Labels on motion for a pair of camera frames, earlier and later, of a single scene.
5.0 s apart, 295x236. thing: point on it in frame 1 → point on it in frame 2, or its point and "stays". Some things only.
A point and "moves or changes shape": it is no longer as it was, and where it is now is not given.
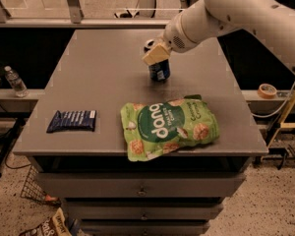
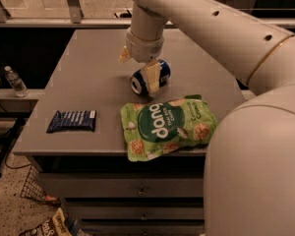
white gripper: (173, 38) → (144, 49)
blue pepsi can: (159, 71) moves or changes shape
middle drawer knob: (144, 217) stays
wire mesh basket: (34, 189) stays
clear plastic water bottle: (16, 82) stays
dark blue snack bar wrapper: (64, 120) stays
